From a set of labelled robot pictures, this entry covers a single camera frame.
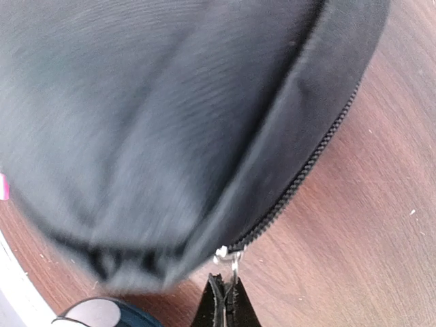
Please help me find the aluminium front rail frame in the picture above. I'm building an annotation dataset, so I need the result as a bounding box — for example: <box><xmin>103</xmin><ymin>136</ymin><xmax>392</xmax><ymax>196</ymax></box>
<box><xmin>1</xmin><ymin>236</ymin><xmax>55</xmax><ymax>326</ymax></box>

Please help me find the pink highlighter marker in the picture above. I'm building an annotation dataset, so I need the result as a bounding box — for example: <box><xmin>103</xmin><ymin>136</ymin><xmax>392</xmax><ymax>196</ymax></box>
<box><xmin>0</xmin><ymin>174</ymin><xmax>10</xmax><ymax>201</ymax></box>

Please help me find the black student backpack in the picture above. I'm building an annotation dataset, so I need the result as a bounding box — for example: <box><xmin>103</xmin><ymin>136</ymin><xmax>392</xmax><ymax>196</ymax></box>
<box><xmin>1</xmin><ymin>1</ymin><xmax>389</xmax><ymax>293</ymax></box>

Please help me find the white bowl black base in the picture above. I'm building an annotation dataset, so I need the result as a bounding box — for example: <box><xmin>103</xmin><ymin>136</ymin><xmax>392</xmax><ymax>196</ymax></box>
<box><xmin>50</xmin><ymin>297</ymin><xmax>163</xmax><ymax>327</ymax></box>

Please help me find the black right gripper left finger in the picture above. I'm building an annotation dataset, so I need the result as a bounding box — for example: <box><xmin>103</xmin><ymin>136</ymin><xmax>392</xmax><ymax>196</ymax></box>
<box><xmin>192</xmin><ymin>274</ymin><xmax>225</xmax><ymax>327</ymax></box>

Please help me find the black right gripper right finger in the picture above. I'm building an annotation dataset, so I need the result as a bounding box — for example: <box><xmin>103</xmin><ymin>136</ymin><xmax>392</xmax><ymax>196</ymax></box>
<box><xmin>224</xmin><ymin>277</ymin><xmax>261</xmax><ymax>327</ymax></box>

